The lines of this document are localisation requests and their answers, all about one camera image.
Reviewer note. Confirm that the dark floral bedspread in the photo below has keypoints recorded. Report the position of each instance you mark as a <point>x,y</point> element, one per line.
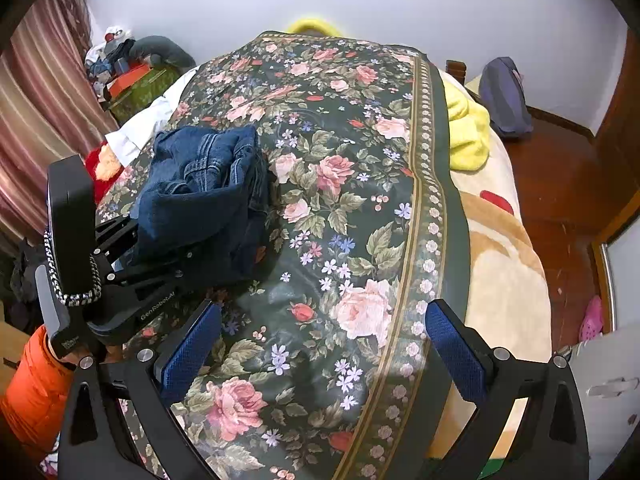
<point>325,160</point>

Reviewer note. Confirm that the dark clothes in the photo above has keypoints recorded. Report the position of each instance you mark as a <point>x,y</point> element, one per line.
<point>25,285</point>

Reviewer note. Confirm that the pile of small clothes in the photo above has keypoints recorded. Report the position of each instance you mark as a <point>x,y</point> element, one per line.
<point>105,55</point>

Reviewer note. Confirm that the white cabinet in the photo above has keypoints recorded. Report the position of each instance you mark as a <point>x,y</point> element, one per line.
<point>605,400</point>

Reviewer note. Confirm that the orange box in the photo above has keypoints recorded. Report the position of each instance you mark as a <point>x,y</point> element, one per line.
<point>127,79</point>

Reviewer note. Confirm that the grey purple backpack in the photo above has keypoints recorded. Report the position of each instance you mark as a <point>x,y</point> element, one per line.
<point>505,95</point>

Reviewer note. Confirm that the grey pillow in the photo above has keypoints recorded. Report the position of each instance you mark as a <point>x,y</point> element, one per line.
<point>160,50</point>

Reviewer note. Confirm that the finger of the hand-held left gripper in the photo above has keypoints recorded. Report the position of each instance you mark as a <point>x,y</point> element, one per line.
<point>150,272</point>
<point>117,236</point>

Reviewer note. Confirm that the red flower blanket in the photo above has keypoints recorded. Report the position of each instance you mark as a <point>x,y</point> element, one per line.
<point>102,167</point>

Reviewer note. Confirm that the white panel door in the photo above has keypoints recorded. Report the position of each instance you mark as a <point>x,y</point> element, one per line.
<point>622,285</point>

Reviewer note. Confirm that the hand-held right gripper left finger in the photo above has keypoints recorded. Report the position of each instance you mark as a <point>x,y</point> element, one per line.
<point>192,345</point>

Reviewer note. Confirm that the blue denim jacket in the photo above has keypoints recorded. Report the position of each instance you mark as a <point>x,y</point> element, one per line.
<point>200,200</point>

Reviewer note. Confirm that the striped pink curtain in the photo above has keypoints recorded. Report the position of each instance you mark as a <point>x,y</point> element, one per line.
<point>40,85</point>

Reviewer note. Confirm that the beige fleece blanket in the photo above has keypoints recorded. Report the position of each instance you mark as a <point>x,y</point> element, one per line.
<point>500,270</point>

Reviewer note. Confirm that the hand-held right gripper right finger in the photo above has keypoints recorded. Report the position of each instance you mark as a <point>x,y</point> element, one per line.
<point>455,350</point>

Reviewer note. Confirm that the pink slipper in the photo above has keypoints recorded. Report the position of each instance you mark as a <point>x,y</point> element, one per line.
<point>591,320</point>

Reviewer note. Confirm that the white cloth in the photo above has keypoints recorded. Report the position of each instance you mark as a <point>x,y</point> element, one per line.
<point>145,125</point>

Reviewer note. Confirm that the wooden chair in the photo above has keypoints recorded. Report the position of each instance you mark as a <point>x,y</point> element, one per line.
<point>455,70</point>

